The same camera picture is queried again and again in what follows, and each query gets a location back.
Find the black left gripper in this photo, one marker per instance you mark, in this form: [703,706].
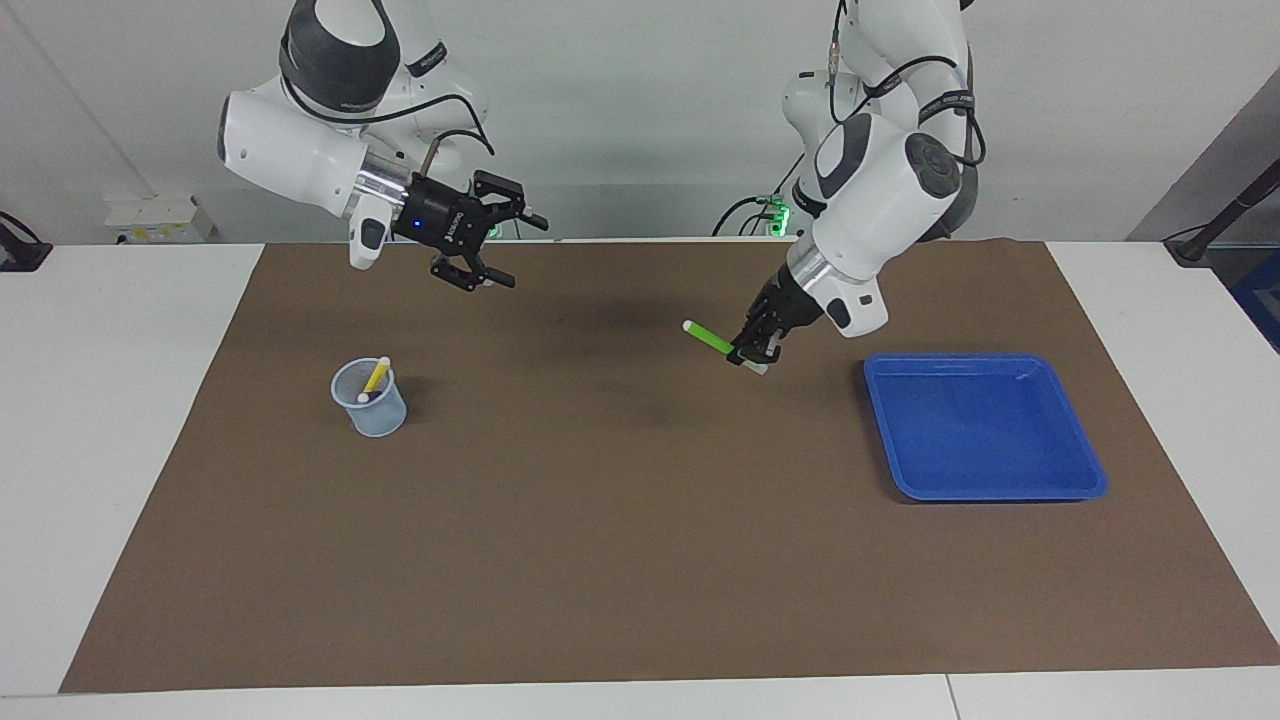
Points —
[785,305]

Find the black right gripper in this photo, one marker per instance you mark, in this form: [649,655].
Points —
[440,218]

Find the green pen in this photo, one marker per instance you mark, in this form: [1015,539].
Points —
[712,338]

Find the yellow pen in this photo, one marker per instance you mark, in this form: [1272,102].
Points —
[376,375]

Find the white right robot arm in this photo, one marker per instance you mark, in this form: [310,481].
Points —
[300,140]

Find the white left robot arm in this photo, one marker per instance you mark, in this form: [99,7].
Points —
[890,180]

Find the translucent plastic cup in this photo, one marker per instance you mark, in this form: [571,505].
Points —
[380,420]

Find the brown table mat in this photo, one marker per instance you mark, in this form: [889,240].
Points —
[640,520]

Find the blue plastic tray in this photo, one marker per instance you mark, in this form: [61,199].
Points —
[980,430]

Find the white power strip box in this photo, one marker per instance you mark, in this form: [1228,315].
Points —
[150,220]

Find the black stand pole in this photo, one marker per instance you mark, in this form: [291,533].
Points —
[1190,248]

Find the blue crate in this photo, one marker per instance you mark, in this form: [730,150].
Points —
[1262,300]

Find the black clamp mount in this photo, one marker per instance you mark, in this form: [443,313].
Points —
[20,255]

